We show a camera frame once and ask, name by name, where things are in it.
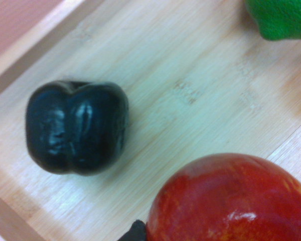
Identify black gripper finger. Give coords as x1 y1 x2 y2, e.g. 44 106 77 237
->
117 219 147 241

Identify red apple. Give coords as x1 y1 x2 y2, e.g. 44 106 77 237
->
145 153 301 241

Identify light wooden tray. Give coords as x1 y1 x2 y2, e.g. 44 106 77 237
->
0 0 301 241

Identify reddish wooden coffee table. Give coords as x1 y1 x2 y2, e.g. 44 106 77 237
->
0 0 63 66

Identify green lime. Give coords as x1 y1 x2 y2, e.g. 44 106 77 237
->
245 0 301 41

